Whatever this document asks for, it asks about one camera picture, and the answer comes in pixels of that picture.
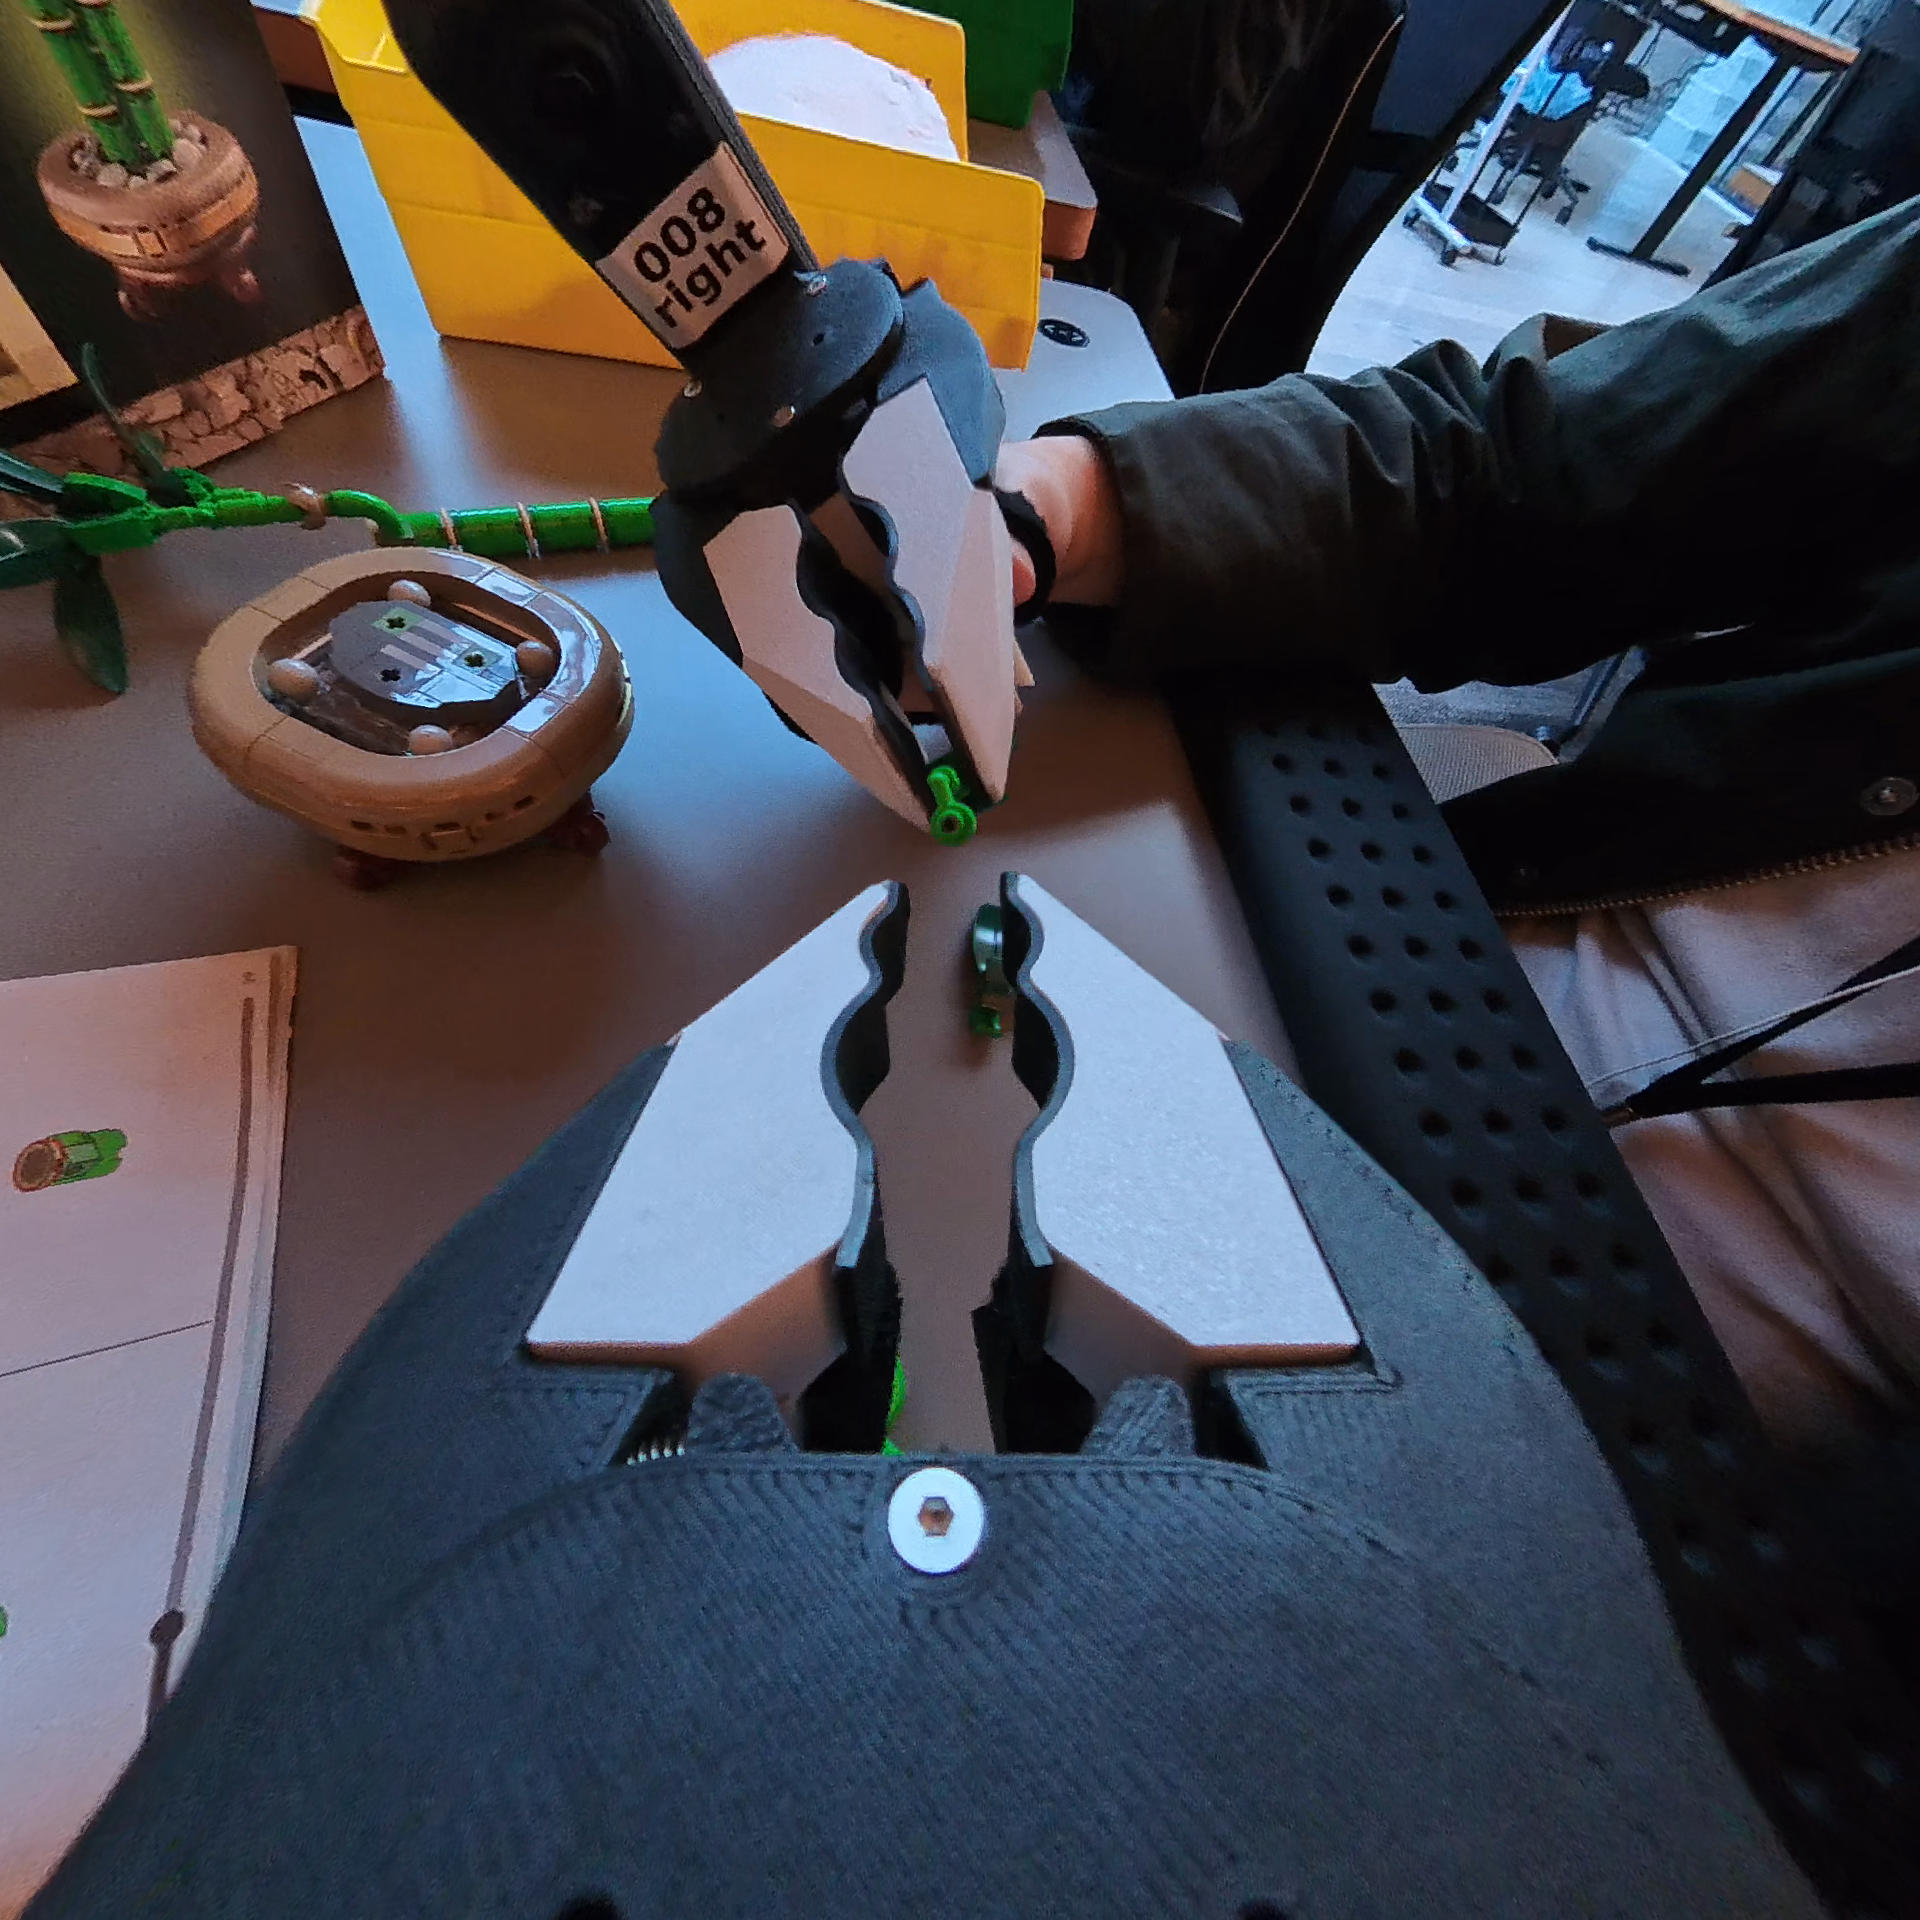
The white instruction booklet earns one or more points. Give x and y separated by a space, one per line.
121 1200

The black perforated chair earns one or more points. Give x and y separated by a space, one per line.
1426 974

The tan brick-built pot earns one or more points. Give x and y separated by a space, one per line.
406 704

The green brick bamboo stalk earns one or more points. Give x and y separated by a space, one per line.
494 524
897 1402

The small green brick piece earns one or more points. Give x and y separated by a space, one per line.
950 804

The black bamboo building set box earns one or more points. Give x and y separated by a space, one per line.
150 225

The green plastic bin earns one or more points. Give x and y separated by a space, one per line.
1021 61

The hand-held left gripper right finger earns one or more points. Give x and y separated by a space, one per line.
1186 1184

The white plastic bags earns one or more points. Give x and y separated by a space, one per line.
839 89

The grey desk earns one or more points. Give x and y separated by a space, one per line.
525 930

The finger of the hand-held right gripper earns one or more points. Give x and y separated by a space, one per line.
780 629
938 570

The person's right hand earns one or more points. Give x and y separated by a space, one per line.
1073 511

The person's torso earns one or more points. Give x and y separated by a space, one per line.
1725 1050

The dark green leaf piece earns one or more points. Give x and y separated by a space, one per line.
991 944

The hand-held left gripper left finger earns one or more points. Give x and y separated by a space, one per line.
706 1184

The yellow plastic bin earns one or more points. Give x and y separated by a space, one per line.
494 254

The black office chair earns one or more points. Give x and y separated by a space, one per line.
1276 150

